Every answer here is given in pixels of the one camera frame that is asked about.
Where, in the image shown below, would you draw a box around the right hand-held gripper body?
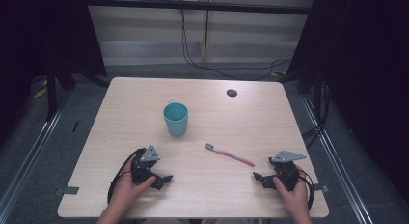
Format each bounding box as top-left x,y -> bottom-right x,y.
268,150 -> 308,192

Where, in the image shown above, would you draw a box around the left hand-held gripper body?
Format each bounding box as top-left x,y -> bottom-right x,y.
129,144 -> 162,186

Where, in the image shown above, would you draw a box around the pink toothbrush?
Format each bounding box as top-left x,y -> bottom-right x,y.
204,142 -> 257,168

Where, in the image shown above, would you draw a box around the teal plastic cup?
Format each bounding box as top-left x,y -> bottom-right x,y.
162,99 -> 190,138

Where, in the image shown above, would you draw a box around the person's left hand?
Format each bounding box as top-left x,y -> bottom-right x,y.
109,154 -> 158,213

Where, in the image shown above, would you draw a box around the person's right hand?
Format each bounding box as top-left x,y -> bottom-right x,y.
273,165 -> 312,219

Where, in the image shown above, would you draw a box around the grey tape strip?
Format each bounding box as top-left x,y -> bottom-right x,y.
311,182 -> 330,194
53,185 -> 80,197

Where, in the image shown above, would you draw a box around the black metal stand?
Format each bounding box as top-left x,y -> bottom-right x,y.
278,65 -> 326,123
43,54 -> 111,123

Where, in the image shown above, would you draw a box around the black curtain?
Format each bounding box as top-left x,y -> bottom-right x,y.
285,0 -> 409,204
0,0 -> 108,148

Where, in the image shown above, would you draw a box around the yellow floor object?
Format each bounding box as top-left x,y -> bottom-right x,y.
32,78 -> 48,99

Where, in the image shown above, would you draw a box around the black horizontal bar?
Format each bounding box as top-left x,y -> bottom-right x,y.
84,0 -> 313,16

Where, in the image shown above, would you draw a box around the right hand-held gripper black cable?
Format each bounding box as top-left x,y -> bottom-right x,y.
297,168 -> 315,212

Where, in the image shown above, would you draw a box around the metal floor rail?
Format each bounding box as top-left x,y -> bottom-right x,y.
0,90 -> 71,220
299,94 -> 375,224

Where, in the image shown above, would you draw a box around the black floor cables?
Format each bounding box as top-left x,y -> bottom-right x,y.
301,81 -> 333,150

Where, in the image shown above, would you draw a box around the black wall cable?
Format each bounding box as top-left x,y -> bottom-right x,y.
178,8 -> 293,82

